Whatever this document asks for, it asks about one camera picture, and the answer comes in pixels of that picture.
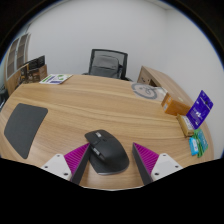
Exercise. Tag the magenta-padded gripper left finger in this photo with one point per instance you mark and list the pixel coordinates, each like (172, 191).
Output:
(76, 159)

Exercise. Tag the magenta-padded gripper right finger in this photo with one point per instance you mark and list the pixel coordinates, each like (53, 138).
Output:
(148, 160)

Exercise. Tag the dark grey computer mouse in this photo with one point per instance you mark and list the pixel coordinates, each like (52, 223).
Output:
(108, 153)

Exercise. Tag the dark grey mouse pad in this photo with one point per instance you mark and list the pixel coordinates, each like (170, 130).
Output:
(25, 128)

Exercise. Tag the small blue packet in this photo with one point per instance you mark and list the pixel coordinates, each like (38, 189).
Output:
(193, 146)

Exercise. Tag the small tan labelled box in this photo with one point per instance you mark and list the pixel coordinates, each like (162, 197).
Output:
(185, 125)

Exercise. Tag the green packet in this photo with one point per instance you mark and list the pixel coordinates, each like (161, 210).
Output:
(202, 141)

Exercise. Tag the orange-brown cardboard box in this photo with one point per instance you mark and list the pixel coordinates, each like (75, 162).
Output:
(175, 106)

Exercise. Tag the purple card package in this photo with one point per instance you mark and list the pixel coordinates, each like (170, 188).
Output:
(200, 109)

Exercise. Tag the white green leaflet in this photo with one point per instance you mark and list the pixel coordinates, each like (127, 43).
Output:
(55, 79)

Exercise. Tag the dark brown box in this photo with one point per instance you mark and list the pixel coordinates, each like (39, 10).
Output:
(38, 74)

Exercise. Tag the large black chair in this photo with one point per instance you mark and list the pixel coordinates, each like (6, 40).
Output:
(3, 98)

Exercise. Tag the grey backpack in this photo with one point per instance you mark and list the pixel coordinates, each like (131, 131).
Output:
(105, 66)

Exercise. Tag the small brown box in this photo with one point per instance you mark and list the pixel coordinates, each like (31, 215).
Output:
(24, 75)

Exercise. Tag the black box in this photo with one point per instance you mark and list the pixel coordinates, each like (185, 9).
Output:
(36, 62)

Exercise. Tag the black mesh office chair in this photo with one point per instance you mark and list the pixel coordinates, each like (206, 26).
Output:
(96, 52)

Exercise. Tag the wooden shelf unit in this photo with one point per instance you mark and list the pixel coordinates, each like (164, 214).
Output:
(15, 60)

